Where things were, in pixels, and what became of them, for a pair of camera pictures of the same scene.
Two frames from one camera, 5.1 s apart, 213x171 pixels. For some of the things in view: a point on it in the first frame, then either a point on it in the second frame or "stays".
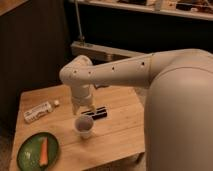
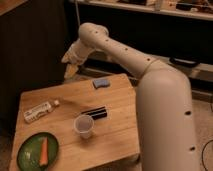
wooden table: x=109 y=134 stays
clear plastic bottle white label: x=35 y=112 stays
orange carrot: x=43 y=161 stays
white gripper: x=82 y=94 to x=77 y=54
